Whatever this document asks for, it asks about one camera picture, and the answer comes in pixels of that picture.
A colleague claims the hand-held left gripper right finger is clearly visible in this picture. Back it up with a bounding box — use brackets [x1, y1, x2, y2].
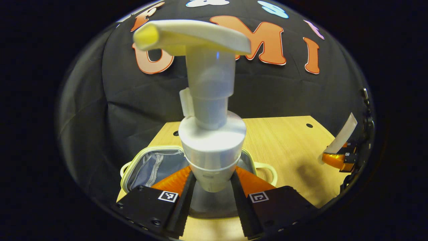
[230, 166, 318, 240]

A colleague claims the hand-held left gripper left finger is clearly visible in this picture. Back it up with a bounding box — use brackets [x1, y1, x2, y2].
[112, 166, 198, 239]

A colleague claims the white squeeze tube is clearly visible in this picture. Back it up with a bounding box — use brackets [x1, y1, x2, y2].
[318, 112, 358, 164]

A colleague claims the pale yellow small suitcase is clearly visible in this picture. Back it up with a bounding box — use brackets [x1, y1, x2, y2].
[120, 145, 278, 220]

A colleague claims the white pump bottle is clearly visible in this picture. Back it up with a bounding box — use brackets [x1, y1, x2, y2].
[133, 19, 252, 193]

